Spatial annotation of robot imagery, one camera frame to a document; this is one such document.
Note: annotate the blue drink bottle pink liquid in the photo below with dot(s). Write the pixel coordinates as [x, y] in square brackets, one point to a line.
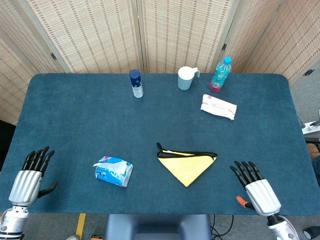
[220, 74]

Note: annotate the yellow folded cloth black trim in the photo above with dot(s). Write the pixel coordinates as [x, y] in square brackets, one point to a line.
[186, 165]

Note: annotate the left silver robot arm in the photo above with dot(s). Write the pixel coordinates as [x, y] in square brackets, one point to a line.
[12, 222]

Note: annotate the blue table cloth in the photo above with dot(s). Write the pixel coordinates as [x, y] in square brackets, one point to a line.
[155, 140]

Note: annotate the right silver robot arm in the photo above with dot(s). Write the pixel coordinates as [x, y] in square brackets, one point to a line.
[281, 228]

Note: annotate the blue tissue pack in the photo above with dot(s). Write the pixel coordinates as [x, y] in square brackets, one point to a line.
[113, 171]

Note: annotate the bamboo folding screen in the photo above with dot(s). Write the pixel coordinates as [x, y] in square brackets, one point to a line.
[140, 35]

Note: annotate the light blue plastic cup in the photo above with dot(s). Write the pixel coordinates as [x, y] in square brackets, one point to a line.
[185, 78]

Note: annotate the blue cap spray can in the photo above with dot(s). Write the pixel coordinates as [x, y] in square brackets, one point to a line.
[136, 83]

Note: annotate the white power strip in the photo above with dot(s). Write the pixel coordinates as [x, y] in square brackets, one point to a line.
[311, 127]

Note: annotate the white wet wipes pack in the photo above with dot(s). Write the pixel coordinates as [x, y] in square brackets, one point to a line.
[218, 106]

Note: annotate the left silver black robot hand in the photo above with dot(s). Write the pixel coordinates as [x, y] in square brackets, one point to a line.
[26, 183]

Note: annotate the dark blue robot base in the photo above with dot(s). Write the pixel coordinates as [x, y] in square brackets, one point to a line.
[157, 227]

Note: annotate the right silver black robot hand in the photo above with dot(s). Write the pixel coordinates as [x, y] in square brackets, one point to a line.
[262, 193]

